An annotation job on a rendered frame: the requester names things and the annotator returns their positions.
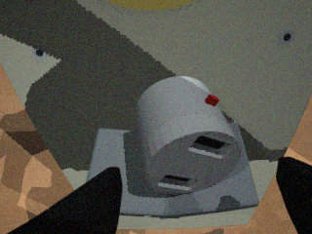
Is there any grey cylinder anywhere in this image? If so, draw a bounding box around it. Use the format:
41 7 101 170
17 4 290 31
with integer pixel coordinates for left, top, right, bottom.
136 77 241 194

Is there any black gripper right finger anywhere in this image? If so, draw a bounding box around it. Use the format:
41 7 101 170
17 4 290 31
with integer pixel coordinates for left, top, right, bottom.
276 156 312 234

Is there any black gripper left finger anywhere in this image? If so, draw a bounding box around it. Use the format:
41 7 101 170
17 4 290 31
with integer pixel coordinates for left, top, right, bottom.
7 167 124 234

